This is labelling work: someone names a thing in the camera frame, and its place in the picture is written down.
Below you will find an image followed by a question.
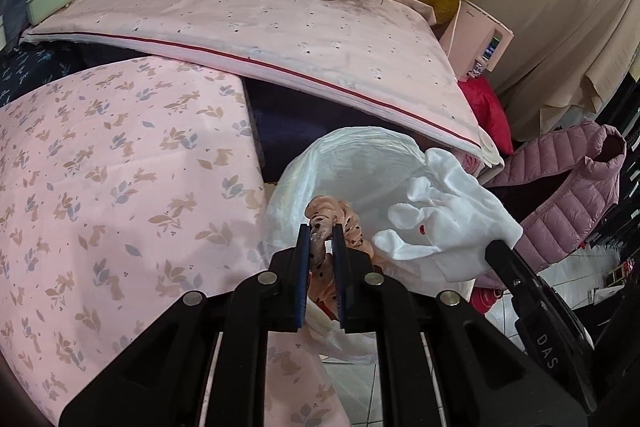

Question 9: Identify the beige satin scrunchie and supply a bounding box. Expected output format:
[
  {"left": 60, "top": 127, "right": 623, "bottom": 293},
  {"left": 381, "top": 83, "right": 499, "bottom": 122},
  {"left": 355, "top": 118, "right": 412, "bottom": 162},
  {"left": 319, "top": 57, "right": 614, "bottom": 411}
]
[{"left": 304, "top": 194, "right": 377, "bottom": 318}]

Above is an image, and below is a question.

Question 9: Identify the white bunny cloth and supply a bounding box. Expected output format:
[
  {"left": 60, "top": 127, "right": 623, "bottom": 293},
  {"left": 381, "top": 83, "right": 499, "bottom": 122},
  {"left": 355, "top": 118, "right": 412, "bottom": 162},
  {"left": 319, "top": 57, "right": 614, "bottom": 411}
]
[{"left": 372, "top": 148, "right": 523, "bottom": 283}]

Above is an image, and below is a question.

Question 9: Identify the white lined trash bin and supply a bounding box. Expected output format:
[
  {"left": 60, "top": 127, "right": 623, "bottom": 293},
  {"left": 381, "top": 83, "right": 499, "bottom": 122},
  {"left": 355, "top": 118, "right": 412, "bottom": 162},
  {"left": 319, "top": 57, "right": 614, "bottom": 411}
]
[{"left": 262, "top": 127, "right": 475, "bottom": 365}]

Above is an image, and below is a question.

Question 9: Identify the pink puffer jacket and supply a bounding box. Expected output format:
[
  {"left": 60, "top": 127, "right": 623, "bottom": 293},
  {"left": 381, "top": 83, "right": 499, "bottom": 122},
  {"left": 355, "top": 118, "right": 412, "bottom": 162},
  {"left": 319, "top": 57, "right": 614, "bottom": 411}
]
[{"left": 485, "top": 120, "right": 627, "bottom": 272}]

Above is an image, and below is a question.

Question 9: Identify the pink floral tablecloth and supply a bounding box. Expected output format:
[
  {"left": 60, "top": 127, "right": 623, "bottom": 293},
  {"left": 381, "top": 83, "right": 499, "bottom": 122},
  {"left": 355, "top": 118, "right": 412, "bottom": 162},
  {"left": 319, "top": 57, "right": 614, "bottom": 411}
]
[{"left": 0, "top": 55, "right": 352, "bottom": 427}]

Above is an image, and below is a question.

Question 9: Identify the red cushion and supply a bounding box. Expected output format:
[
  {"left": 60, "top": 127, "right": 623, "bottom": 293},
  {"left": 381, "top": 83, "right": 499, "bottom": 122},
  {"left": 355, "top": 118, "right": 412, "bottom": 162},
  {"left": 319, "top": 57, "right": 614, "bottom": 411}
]
[{"left": 458, "top": 77, "right": 514, "bottom": 156}]

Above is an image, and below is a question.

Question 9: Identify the beige curtain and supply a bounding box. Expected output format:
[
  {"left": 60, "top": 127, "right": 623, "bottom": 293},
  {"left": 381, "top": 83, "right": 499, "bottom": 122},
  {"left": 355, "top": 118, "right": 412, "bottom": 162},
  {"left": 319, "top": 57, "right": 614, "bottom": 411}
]
[{"left": 473, "top": 0, "right": 639, "bottom": 142}]

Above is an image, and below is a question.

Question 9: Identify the white cosmetic jar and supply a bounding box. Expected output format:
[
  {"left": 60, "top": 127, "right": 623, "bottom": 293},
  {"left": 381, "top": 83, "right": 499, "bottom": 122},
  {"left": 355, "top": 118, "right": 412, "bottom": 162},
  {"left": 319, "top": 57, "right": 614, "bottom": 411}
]
[{"left": 0, "top": 15, "right": 6, "bottom": 51}]

